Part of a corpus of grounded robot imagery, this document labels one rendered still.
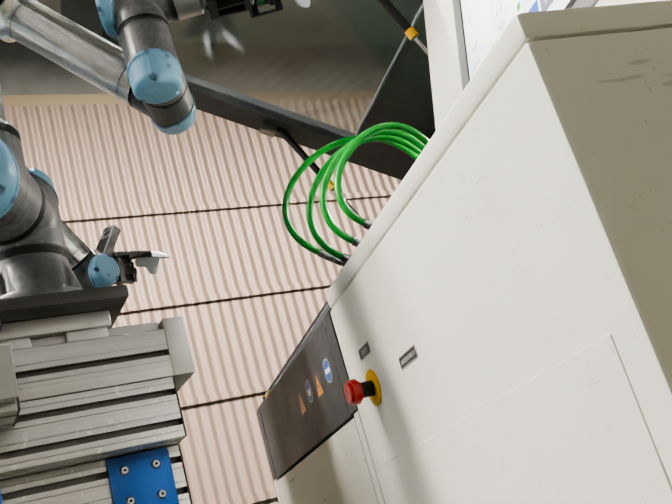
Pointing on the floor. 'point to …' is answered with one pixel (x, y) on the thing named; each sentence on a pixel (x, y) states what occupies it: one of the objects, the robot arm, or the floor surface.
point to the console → (529, 286)
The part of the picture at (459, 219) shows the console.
